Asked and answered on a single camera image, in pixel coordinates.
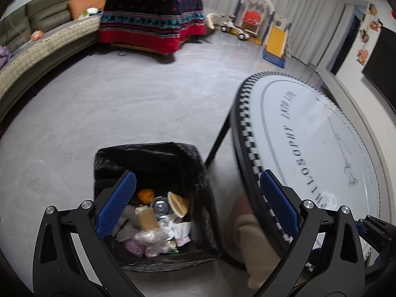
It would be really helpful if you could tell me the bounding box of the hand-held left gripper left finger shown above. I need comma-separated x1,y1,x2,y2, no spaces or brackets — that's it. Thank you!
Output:
32,170,146,297

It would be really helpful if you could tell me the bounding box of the brown cardboard box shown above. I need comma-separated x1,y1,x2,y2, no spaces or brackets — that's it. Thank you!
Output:
134,207,160,231

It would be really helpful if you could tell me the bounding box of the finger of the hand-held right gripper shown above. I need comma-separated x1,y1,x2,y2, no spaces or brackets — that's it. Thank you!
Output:
356,215,396,254

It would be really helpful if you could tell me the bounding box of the white and green toy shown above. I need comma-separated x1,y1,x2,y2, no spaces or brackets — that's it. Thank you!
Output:
79,8,104,19

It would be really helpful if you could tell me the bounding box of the beige quilted sofa cover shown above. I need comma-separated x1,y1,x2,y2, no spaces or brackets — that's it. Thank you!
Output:
0,15,102,99

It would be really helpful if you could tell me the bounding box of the grey crumpled paper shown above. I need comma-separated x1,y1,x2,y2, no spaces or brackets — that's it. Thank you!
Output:
113,206,140,242

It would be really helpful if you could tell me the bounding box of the brown paper cup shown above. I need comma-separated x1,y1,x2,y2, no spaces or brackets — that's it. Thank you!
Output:
167,191,190,219

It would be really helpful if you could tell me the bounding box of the person's leg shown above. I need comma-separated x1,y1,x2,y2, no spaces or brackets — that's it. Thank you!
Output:
224,193,305,291

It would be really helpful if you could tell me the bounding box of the orange cushion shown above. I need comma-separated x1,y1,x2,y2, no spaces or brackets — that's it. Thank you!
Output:
67,0,107,21

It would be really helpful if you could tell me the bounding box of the clear plastic bag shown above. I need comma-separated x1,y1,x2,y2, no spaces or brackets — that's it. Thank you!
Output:
134,228,174,257

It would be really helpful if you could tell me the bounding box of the green sofa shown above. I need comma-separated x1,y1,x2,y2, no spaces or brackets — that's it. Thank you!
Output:
0,0,146,124

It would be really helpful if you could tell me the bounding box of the white toy car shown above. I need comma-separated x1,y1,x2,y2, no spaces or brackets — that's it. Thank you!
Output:
220,14,252,41

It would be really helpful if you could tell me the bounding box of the beige toy rocker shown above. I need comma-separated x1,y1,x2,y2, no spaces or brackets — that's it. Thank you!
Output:
206,13,224,32

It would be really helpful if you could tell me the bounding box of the orange tangerine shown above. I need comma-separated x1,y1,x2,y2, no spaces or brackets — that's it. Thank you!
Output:
138,189,154,204

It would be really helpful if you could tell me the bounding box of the table with patterned red cloth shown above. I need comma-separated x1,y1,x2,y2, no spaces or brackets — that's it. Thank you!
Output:
99,0,206,53

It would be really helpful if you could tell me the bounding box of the black-lined trash bin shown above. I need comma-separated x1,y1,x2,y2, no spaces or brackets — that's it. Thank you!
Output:
94,142,223,273

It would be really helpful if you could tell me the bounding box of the green label tin can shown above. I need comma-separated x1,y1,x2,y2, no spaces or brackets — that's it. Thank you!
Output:
151,196,173,220

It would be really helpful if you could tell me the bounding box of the pink plastic bag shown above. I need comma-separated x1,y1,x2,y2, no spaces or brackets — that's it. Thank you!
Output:
124,237,146,257

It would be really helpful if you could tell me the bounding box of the round white printed table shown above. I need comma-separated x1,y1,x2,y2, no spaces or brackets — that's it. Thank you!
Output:
204,71,382,297

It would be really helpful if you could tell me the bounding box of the white tissue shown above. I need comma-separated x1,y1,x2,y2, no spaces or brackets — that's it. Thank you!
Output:
161,217,192,247

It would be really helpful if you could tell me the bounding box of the black screen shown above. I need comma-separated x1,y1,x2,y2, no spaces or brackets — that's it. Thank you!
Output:
361,26,396,113

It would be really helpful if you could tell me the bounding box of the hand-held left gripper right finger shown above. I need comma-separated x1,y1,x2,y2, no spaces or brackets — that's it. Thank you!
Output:
257,170,367,297

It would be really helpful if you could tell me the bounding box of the toy slide playset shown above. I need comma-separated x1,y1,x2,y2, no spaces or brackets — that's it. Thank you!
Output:
237,0,293,69

